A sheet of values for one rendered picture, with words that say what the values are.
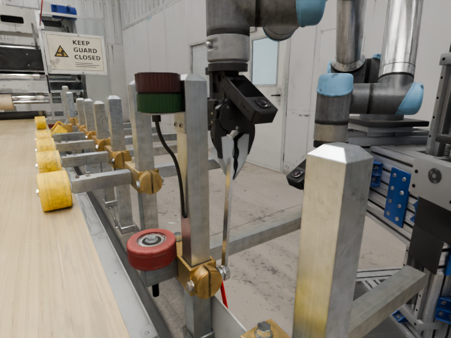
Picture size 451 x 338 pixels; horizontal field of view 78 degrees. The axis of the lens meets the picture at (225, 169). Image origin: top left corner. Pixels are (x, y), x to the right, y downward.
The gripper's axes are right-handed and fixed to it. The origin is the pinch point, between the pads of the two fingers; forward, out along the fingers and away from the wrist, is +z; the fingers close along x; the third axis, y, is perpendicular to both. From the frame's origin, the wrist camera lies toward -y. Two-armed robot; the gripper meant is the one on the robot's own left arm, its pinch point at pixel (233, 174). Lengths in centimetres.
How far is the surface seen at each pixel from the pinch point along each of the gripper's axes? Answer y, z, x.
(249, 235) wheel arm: -1.8, 13.1, -2.8
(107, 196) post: 69, 24, 12
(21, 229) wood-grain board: 17.3, 8.9, 35.3
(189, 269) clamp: -6.6, 12.0, 13.1
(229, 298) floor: 68, 99, -46
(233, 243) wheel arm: -1.8, 13.4, 1.4
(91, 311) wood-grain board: -11.3, 8.9, 27.8
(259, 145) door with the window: 283, 67, -245
